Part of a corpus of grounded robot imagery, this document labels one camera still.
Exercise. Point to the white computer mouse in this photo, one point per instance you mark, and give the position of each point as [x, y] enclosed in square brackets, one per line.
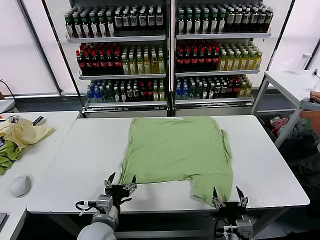
[21, 186]

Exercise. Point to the grey storage bin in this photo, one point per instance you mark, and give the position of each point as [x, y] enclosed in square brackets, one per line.
[268, 130]

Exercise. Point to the clear green label bottle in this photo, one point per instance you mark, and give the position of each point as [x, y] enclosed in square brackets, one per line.
[198, 92]
[191, 92]
[104, 95]
[110, 95]

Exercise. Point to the small purple white tag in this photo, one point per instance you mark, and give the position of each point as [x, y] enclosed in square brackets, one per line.
[15, 119]

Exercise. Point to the metal drink shelf rack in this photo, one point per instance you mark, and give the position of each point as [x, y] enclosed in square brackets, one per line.
[125, 112]
[212, 110]

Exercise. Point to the grey white cloth item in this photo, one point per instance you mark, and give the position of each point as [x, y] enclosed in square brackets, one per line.
[294, 131]

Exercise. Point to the blue label water bottle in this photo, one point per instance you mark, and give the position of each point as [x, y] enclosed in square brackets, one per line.
[178, 92]
[91, 95]
[98, 95]
[185, 92]

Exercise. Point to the green cap tea bottle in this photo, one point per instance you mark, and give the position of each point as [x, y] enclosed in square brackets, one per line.
[206, 26]
[222, 26]
[95, 30]
[180, 26]
[189, 26]
[86, 30]
[103, 30]
[197, 26]
[214, 26]
[78, 30]
[111, 30]
[70, 30]

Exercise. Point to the lime green garment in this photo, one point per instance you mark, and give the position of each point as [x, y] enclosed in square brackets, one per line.
[7, 157]

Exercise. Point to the tan label dark bottle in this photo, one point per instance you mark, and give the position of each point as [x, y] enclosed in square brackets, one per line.
[230, 18]
[269, 18]
[261, 18]
[246, 18]
[254, 18]
[238, 18]

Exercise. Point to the pale yellow garment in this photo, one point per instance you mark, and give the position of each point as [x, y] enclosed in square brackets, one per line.
[27, 132]

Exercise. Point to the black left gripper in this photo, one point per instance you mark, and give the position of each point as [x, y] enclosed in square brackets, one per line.
[117, 192]

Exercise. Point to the person dark trousers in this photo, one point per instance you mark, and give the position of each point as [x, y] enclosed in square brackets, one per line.
[307, 172]

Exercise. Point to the light green t-shirt red print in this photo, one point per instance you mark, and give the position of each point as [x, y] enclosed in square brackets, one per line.
[175, 150]

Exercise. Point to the yellow juice bottle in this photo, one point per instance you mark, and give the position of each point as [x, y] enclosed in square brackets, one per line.
[229, 63]
[147, 66]
[222, 63]
[132, 66]
[242, 92]
[139, 66]
[162, 95]
[155, 95]
[154, 66]
[248, 92]
[257, 63]
[236, 63]
[250, 63]
[162, 66]
[125, 66]
[243, 63]

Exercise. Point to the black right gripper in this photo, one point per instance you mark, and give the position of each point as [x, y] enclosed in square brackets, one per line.
[232, 210]

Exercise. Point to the white side table right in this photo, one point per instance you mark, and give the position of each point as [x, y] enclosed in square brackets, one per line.
[287, 128]

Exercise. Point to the grey handheld controller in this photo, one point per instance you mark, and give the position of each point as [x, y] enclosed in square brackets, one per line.
[308, 104]

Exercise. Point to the person's bare hand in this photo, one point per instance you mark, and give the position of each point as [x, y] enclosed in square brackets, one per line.
[312, 120]

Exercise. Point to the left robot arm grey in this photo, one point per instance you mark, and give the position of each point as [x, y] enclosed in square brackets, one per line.
[97, 232]

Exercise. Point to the grey laptop corner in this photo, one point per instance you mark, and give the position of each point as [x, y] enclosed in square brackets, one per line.
[3, 218]

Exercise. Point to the grey main table underframe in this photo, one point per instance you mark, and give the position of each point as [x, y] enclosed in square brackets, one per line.
[162, 233]

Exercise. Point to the silver shelf board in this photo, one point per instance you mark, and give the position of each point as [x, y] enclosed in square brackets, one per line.
[222, 35]
[125, 103]
[115, 38]
[217, 73]
[122, 76]
[212, 101]

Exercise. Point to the red cap cola bottle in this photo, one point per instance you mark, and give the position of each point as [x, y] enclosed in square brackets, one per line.
[236, 92]
[149, 95]
[142, 95]
[194, 60]
[201, 60]
[230, 92]
[87, 63]
[109, 63]
[95, 63]
[102, 63]
[187, 60]
[179, 60]
[117, 63]
[215, 60]
[208, 60]
[80, 63]

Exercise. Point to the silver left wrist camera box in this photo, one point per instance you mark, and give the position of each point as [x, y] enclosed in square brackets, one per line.
[103, 201]

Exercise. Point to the white cap dark label bottle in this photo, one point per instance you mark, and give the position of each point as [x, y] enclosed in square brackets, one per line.
[126, 21]
[118, 21]
[134, 21]
[143, 21]
[159, 21]
[151, 21]

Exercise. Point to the pink red plush toy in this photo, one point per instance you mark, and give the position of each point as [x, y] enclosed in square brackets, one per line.
[276, 123]

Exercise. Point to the white cap dark tea bottle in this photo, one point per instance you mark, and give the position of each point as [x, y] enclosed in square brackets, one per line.
[116, 95]
[123, 95]
[217, 92]
[211, 92]
[223, 92]
[129, 95]
[205, 92]
[135, 95]

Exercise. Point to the navy white striped object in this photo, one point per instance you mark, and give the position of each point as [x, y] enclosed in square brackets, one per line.
[38, 120]

